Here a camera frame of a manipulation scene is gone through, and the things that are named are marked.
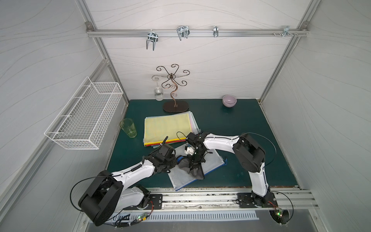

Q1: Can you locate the metal hook clamp left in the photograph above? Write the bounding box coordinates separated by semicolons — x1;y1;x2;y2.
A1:
146;32;158;51

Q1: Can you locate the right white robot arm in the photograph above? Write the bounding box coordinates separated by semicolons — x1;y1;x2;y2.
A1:
178;132;269;198

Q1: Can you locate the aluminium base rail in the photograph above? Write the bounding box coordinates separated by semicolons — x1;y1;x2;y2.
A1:
81;188;319;214

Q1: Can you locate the bronze scroll stand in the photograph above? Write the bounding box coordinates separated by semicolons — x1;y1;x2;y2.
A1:
152;64;190;113

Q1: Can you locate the metal bracket right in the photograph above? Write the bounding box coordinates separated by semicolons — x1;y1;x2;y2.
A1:
273;26;299;38

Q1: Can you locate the hanging wine glass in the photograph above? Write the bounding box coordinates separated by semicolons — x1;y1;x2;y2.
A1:
151;75;163;102

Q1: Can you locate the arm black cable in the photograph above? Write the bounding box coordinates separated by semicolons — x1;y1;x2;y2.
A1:
69;175;117;212
240;132;278;167

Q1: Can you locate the grey microfibre cloth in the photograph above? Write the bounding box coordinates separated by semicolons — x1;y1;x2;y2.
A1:
176;156;205;180

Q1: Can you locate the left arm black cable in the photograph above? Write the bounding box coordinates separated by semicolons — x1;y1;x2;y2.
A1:
69;175;117;212

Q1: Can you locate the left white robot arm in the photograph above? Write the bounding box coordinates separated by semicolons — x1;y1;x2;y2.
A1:
78;144;177;226

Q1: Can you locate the metal ring clamp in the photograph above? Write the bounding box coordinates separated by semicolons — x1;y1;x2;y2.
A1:
213;26;219;38

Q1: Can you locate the metal hook clamp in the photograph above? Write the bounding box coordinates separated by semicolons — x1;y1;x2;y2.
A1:
176;26;190;40
146;32;158;51

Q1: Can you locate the aluminium top rail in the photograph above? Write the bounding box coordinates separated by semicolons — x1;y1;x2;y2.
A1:
87;29;310;38

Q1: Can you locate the purple bowl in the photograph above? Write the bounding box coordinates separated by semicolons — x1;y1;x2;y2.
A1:
222;95;237;108

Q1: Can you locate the metal hook clamp middle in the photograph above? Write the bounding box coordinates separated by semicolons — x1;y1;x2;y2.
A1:
176;26;190;40

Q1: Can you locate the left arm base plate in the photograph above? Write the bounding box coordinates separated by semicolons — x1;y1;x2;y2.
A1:
124;194;163;210

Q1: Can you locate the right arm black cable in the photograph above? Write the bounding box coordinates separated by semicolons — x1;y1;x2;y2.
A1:
240;132;278;167

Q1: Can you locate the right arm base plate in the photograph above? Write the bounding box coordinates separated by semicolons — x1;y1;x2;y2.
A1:
235;192;278;208

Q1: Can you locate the green drinking glass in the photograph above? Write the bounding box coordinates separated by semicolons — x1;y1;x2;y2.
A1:
119;118;137;138

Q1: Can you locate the stack of coloured document bags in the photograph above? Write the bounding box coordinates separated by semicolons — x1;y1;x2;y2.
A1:
143;111;201;148

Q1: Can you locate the white wire basket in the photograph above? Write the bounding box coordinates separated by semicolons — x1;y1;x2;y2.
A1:
44;77;123;150

